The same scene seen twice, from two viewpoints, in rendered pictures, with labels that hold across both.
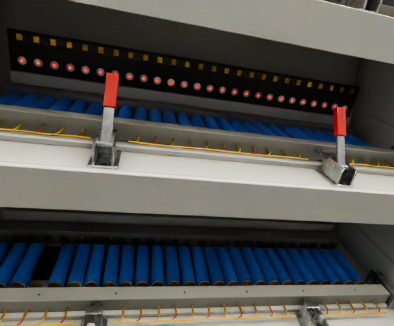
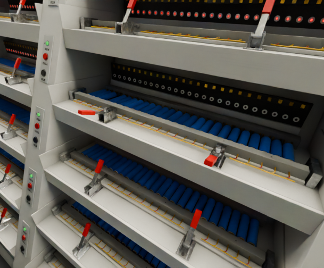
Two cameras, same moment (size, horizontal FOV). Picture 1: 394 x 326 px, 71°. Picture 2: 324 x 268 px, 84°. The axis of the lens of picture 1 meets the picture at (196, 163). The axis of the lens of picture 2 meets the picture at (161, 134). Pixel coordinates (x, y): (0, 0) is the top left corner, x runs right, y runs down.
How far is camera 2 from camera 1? 0.31 m
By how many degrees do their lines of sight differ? 37
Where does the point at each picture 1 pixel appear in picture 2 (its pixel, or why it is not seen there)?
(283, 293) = (207, 136)
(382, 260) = not seen: outside the picture
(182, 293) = (150, 117)
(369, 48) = not seen: outside the picture
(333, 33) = not seen: outside the picture
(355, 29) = not seen: outside the picture
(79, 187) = (109, 42)
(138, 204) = (130, 54)
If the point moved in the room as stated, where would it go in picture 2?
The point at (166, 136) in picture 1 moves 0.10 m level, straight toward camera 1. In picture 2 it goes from (161, 30) to (131, 5)
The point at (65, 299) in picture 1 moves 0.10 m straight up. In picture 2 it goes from (106, 103) to (114, 63)
